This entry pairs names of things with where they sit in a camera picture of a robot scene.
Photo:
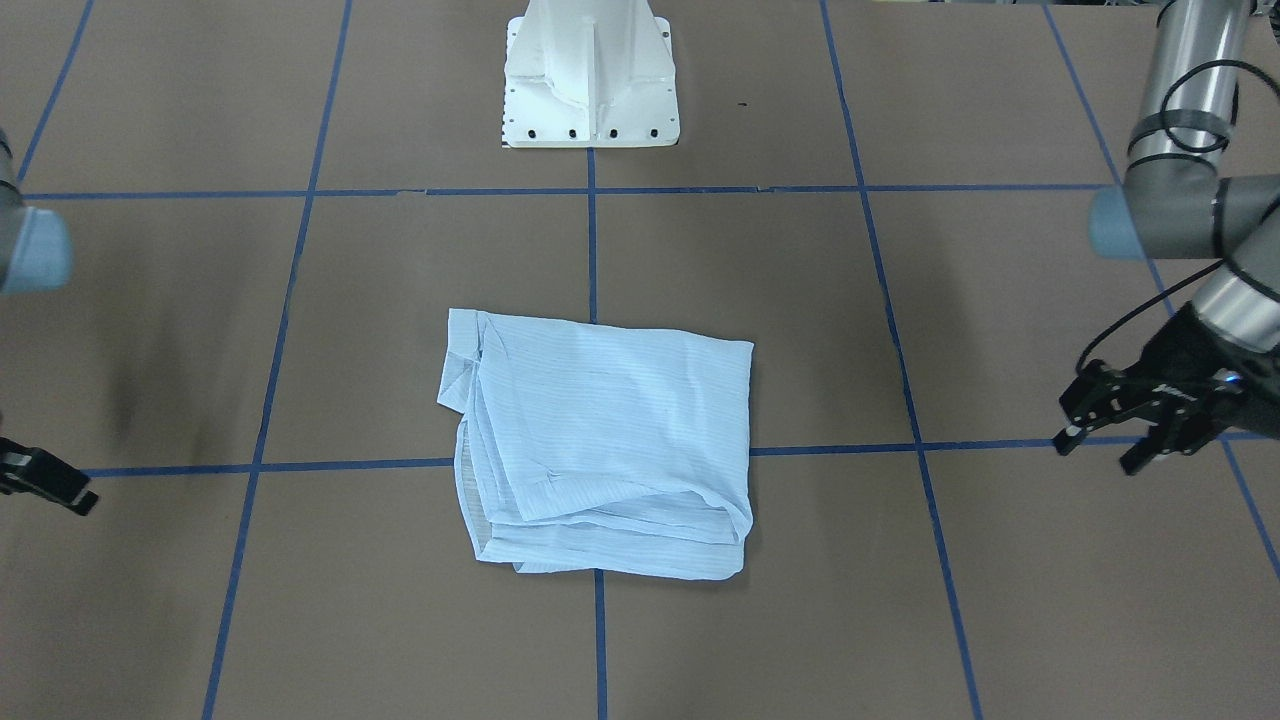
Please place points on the light blue button shirt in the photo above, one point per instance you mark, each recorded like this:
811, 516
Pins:
591, 447

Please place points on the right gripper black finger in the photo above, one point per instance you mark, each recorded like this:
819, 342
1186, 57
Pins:
33, 471

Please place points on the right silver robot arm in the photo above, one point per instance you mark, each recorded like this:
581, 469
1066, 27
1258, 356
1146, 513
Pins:
36, 256

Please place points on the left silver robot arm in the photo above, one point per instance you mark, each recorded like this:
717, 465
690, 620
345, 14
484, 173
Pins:
1174, 203

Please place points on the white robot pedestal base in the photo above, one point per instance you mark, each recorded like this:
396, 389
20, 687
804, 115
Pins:
589, 75

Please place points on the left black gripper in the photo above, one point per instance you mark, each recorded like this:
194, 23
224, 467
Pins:
1172, 362

